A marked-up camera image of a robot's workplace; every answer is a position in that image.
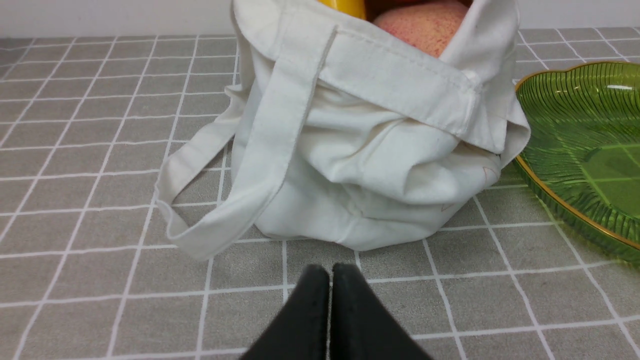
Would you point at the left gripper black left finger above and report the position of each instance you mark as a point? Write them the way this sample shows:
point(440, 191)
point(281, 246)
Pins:
point(299, 330)

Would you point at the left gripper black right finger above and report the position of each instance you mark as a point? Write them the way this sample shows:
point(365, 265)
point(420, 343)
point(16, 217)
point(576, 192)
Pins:
point(361, 328)

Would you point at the white cloth tote bag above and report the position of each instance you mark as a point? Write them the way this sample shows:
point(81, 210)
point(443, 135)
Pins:
point(338, 131)

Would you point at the yellow fruit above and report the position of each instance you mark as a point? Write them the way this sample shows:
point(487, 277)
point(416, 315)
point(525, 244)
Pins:
point(354, 8)

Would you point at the grey checked tablecloth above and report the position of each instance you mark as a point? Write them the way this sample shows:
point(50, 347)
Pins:
point(87, 272)

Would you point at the green glass leaf plate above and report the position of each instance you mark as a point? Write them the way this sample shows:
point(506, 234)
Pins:
point(582, 160)

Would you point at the pink peach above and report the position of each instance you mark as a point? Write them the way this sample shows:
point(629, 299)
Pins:
point(427, 25)

